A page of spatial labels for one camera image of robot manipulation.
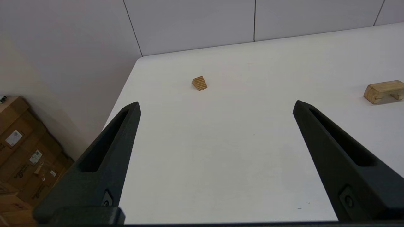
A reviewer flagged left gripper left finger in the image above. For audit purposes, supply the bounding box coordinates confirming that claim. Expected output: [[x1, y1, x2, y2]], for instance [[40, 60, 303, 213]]
[[33, 101, 141, 220]]

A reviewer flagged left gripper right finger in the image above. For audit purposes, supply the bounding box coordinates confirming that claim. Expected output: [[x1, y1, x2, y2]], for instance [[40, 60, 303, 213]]
[[293, 100, 404, 222]]

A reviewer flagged arched wooden building block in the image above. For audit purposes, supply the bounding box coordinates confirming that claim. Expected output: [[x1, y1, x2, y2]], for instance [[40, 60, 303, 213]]
[[363, 80, 404, 105]]

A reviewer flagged striped triangular wooden block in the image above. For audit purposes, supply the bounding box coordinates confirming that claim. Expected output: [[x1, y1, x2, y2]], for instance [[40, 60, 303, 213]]
[[192, 76, 208, 91]]

